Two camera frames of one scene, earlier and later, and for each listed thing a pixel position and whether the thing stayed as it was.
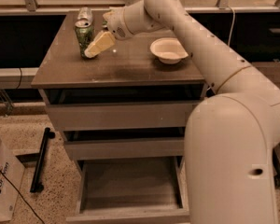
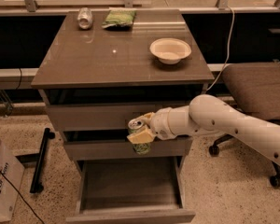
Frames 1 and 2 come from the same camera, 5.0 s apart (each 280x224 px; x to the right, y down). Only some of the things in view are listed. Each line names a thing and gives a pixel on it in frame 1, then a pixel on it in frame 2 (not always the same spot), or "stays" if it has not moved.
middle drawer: (126, 148) stays
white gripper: (118, 23) -> (160, 124)
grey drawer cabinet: (122, 107) stays
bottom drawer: (132, 190) stays
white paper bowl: (169, 50) stays
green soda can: (85, 35) -> (133, 125)
